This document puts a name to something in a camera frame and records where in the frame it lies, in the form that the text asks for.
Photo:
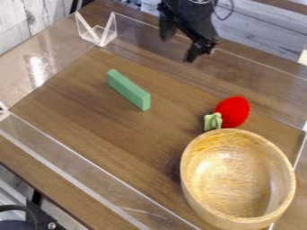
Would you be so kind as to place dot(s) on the clear acrylic tray enclosure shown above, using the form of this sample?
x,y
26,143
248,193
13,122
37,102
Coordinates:
x,y
101,158

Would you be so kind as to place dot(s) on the red plush tomato toy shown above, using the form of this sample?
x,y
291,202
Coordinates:
x,y
228,115

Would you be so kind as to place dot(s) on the wooden bowl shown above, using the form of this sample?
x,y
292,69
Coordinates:
x,y
237,179

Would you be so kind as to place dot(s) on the green rectangular block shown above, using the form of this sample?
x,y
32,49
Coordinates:
x,y
128,89

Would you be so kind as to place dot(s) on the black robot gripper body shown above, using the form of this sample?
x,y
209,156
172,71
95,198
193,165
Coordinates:
x,y
192,17

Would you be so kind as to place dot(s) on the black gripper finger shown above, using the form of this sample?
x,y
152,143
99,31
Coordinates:
x,y
199,48
167,27

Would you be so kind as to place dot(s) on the black clamp under table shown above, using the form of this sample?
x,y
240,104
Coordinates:
x,y
37,216

